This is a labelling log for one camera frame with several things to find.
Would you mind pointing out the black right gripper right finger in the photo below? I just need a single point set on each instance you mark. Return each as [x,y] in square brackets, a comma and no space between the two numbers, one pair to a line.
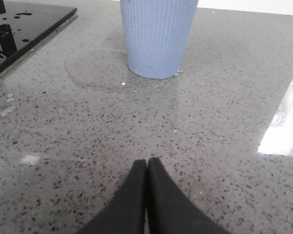
[169,211]

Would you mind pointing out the black glass gas stove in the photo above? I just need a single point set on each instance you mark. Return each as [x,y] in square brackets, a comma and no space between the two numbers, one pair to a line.
[23,25]

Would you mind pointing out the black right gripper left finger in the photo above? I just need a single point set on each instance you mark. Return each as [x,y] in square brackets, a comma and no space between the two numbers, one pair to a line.
[125,213]

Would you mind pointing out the light blue ribbed cup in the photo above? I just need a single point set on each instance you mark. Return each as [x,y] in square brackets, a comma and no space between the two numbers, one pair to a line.
[156,33]

